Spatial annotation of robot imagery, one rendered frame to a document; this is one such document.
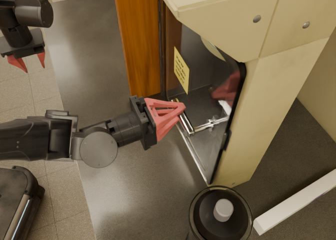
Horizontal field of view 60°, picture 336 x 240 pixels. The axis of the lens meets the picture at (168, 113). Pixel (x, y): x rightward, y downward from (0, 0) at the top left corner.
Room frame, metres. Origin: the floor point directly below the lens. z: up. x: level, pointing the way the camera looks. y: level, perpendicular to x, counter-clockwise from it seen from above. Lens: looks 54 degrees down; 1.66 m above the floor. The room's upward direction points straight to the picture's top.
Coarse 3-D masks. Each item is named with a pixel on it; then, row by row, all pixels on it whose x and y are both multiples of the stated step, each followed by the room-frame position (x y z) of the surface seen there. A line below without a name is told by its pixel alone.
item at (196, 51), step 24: (168, 24) 0.51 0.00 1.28; (168, 48) 0.51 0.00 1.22; (192, 48) 0.40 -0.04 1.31; (216, 48) 0.33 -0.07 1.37; (168, 72) 0.51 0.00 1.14; (192, 72) 0.39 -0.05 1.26; (216, 72) 0.32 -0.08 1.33; (240, 72) 0.27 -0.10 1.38; (168, 96) 0.51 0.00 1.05; (192, 96) 0.38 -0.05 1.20; (216, 96) 0.31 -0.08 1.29; (192, 120) 0.37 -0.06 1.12; (216, 120) 0.30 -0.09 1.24; (192, 144) 0.36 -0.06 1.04; (216, 144) 0.28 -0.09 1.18; (216, 168) 0.27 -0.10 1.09
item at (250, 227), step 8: (200, 192) 0.19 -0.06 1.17; (232, 192) 0.19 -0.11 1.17; (192, 200) 0.18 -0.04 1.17; (192, 208) 0.16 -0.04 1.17; (248, 208) 0.16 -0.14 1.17; (192, 216) 0.15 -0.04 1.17; (248, 216) 0.15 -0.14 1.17; (192, 224) 0.14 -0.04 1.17; (248, 224) 0.14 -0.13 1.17; (248, 232) 0.12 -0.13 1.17
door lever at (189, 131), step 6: (174, 108) 0.35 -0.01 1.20; (180, 114) 0.33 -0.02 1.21; (180, 120) 0.32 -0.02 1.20; (186, 120) 0.32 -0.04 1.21; (186, 126) 0.30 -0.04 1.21; (198, 126) 0.30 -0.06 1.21; (204, 126) 0.30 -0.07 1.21; (210, 126) 0.30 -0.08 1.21; (186, 132) 0.29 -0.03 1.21; (192, 132) 0.29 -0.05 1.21
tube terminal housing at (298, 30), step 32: (288, 0) 0.27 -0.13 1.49; (320, 0) 0.29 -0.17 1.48; (288, 32) 0.28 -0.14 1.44; (320, 32) 0.30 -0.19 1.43; (256, 64) 0.27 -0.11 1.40; (288, 64) 0.29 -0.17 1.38; (256, 96) 0.28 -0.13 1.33; (288, 96) 0.30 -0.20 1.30; (256, 128) 0.29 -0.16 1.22; (224, 160) 0.27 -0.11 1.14; (256, 160) 0.30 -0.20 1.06
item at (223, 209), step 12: (216, 192) 0.18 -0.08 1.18; (228, 192) 0.19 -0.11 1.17; (204, 204) 0.16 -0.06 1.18; (216, 204) 0.15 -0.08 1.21; (228, 204) 0.15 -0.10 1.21; (240, 204) 0.16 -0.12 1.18; (204, 216) 0.14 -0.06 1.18; (216, 216) 0.14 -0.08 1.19; (228, 216) 0.14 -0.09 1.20; (240, 216) 0.14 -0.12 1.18; (204, 228) 0.13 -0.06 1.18; (216, 228) 0.13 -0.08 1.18; (228, 228) 0.13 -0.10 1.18; (240, 228) 0.13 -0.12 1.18
